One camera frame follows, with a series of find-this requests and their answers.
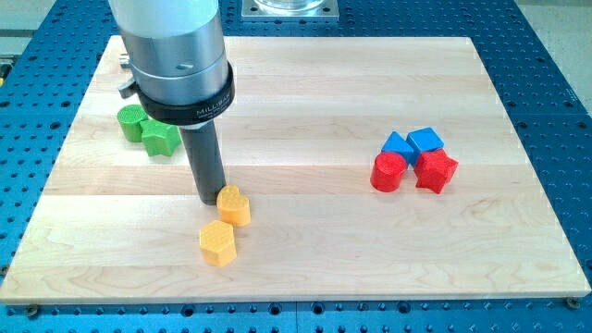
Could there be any green circle block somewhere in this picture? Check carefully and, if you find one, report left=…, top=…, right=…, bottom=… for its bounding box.
left=117, top=105, right=148, bottom=142

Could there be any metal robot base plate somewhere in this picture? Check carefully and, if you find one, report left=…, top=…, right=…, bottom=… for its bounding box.
left=240, top=0, right=339, bottom=21

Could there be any yellow hexagon block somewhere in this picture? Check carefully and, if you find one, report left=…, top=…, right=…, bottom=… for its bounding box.
left=199, top=220, right=237, bottom=267

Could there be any blue triangle block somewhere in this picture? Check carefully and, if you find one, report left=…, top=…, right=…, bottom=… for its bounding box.
left=381, top=131, right=414, bottom=165

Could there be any red cylinder block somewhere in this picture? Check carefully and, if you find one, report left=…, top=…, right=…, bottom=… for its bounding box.
left=370, top=152, right=407, bottom=192

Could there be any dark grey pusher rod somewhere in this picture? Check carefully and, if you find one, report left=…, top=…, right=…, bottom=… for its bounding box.
left=179, top=120, right=226, bottom=205

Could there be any wooden board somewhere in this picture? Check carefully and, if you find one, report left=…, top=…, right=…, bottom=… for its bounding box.
left=1, top=36, right=590, bottom=304

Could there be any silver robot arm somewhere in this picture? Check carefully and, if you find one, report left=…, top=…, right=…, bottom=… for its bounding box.
left=108, top=0, right=235, bottom=126

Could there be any red star block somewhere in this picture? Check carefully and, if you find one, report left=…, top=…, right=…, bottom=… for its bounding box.
left=413, top=149, right=459, bottom=194

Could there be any green star block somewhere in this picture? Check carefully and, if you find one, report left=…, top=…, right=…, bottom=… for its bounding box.
left=140, top=119, right=181, bottom=156

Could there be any yellow heart block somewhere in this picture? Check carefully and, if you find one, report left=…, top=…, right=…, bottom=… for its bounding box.
left=216, top=184, right=251, bottom=227

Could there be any blue cube block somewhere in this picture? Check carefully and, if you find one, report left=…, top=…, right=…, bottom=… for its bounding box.
left=406, top=128, right=444, bottom=166

